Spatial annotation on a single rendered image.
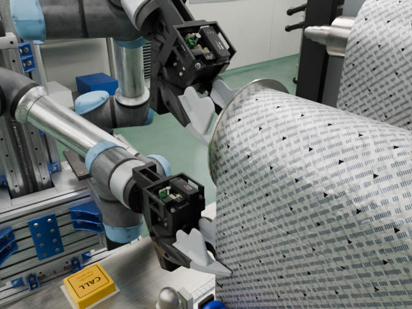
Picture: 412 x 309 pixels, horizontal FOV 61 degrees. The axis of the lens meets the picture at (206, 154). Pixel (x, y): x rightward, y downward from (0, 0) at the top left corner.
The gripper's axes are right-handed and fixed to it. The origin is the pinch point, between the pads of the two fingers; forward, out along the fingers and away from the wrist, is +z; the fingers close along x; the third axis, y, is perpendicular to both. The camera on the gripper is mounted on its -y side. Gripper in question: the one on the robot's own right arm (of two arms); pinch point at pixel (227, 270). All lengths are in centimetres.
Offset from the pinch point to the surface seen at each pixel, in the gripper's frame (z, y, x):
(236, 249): 1.8, 5.0, -0.3
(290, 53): -357, -99, 494
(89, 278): -26.2, -16.5, -9.5
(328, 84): -11.6, 14.5, 37.2
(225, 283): 0.0, -2.2, -0.2
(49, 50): -357, -41, 92
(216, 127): -2.0, 19.5, -0.4
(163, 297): -3.2, -1.9, -7.8
